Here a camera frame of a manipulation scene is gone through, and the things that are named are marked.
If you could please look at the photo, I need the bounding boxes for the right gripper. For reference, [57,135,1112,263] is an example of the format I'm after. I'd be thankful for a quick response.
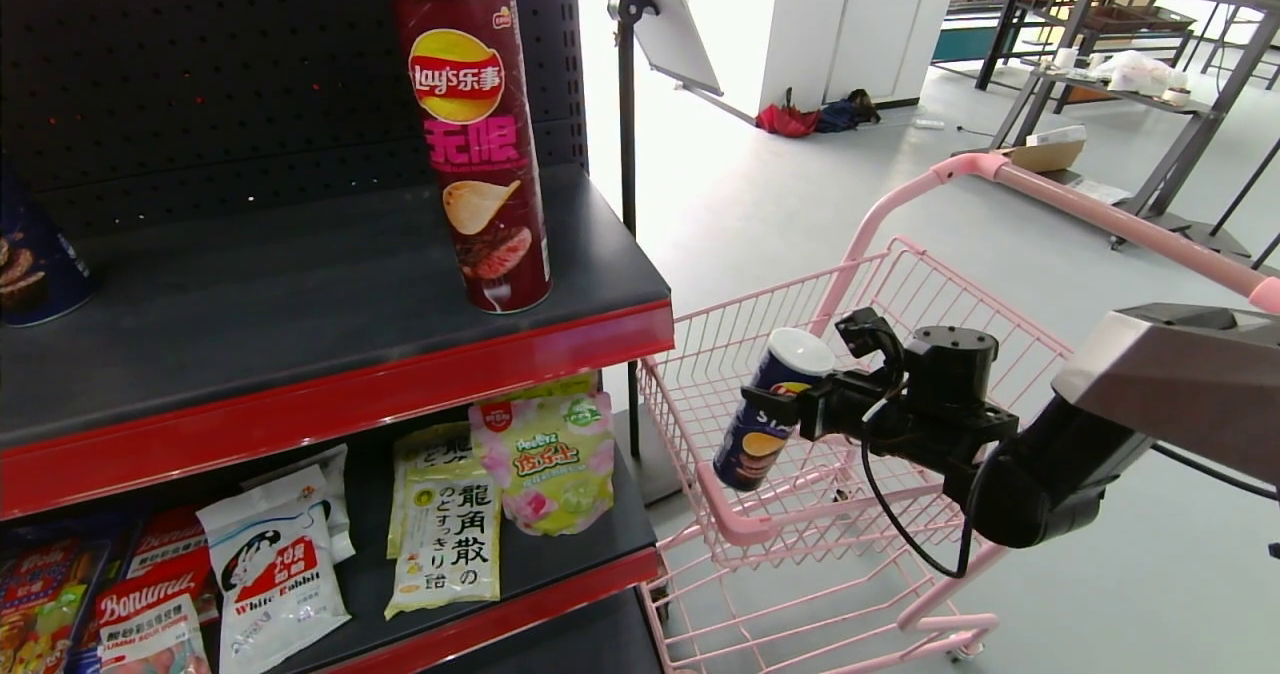
[741,368,907,447]

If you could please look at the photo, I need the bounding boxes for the blue chips can white lid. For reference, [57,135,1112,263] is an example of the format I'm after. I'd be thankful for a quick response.
[713,327,837,493]

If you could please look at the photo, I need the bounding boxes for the pink shopping cart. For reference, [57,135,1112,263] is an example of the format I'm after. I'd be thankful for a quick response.
[635,152,1280,674]

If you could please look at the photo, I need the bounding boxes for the black shop shelf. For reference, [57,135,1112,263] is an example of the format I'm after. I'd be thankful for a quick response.
[0,0,676,674]

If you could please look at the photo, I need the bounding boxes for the yellow snack pack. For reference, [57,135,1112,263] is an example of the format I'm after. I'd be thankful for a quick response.
[482,372,599,407]

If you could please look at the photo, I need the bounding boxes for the green pink candy pack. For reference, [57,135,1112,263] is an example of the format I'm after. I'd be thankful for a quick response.
[469,392,617,538]

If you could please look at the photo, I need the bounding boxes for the red umbrella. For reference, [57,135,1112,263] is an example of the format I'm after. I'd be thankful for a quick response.
[754,88,822,139]

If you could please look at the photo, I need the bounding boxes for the dark bag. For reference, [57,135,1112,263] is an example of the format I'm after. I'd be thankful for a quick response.
[815,88,882,134]

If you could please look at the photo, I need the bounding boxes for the yellow white lozenge pack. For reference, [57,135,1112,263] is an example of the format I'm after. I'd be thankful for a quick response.
[384,422,502,621]

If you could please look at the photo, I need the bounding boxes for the cardboard box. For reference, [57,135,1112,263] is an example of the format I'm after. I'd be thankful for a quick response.
[1004,125,1088,174]

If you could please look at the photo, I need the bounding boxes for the maroon chips can yellow lid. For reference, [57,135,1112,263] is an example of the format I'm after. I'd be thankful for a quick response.
[378,0,553,314]

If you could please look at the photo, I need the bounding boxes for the whiteboard on black stand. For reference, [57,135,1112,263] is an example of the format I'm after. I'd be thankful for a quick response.
[594,0,724,460]

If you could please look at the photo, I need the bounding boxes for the white candy bag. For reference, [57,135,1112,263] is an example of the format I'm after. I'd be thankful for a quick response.
[196,465,352,674]
[240,443,357,565]

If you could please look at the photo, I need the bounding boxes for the white plastic bag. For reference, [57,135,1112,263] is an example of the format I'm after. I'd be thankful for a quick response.
[1093,50,1183,96]

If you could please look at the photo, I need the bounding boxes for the red snack pack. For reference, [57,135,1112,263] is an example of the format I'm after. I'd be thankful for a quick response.
[124,507,213,583]

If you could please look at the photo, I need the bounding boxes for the red white gummy pack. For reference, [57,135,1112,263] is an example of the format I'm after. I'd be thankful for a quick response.
[94,554,217,674]

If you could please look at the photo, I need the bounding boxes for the dark blue chips can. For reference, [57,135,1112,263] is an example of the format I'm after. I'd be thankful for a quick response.
[0,169,99,329]

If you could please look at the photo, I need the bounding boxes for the colourful snack pack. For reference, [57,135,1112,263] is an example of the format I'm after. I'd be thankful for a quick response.
[0,532,113,674]

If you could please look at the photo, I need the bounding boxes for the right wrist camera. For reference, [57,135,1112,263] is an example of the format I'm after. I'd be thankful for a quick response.
[834,306,907,377]

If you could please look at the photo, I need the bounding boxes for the black cable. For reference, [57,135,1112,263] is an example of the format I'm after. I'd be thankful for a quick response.
[1148,442,1280,502]
[858,409,987,580]

